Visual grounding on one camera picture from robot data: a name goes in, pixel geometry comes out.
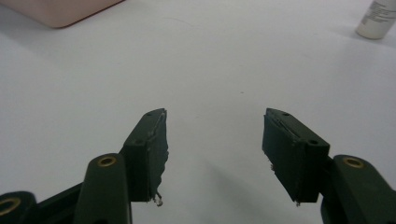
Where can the pink storage box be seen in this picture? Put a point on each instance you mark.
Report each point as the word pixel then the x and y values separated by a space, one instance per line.
pixel 56 12

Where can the white plastic bottle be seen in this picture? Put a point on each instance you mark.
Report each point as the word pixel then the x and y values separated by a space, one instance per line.
pixel 373 28

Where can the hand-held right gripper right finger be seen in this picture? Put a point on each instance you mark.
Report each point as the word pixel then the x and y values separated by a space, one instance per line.
pixel 292 155

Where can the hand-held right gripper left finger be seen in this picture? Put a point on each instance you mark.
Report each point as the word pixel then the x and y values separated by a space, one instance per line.
pixel 141 168

